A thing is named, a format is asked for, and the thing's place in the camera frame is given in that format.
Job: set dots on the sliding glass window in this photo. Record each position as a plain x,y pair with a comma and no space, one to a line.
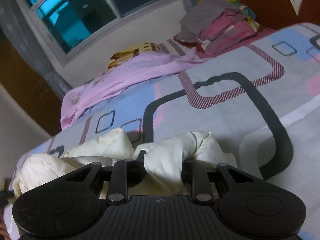
87,12

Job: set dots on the pile of folded clothes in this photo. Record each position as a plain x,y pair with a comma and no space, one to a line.
212,17

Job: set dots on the red and white headboard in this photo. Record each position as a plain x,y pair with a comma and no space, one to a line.
262,2

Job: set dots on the white puffer jacket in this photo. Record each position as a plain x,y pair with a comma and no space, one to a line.
162,160

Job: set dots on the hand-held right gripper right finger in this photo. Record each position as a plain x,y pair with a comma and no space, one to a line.
186,172

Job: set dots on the brown wooden door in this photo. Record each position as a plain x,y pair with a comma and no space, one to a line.
25,87

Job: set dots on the bed with patterned sheet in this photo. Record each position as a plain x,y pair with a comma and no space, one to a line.
225,105

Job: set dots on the cartoon printed pillow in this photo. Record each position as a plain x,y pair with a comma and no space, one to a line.
130,53

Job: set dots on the pink blanket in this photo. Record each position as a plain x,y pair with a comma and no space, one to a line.
137,72

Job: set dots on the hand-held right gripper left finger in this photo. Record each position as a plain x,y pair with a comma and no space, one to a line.
141,156

